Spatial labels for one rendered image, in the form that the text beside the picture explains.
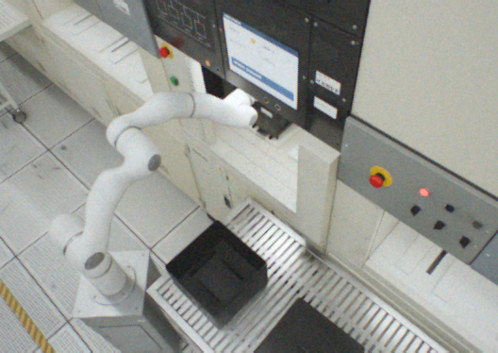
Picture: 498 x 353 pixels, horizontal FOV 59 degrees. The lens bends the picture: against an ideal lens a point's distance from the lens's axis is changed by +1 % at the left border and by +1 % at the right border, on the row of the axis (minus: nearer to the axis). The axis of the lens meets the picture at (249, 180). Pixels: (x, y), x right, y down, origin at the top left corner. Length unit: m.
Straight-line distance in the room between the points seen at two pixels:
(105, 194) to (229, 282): 0.63
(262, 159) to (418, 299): 0.85
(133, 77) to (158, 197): 0.88
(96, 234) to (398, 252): 1.09
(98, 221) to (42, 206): 1.77
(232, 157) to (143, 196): 1.17
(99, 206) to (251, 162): 0.75
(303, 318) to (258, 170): 0.67
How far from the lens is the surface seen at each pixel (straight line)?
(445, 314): 1.73
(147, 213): 2.95
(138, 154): 1.40
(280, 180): 1.89
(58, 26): 3.04
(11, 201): 3.41
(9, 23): 3.34
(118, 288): 1.86
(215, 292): 1.79
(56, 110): 3.82
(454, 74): 0.97
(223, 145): 2.03
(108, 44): 2.75
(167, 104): 1.43
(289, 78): 1.27
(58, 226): 1.61
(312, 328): 1.63
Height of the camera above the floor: 2.43
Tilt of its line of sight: 55 degrees down
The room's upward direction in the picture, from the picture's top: 7 degrees counter-clockwise
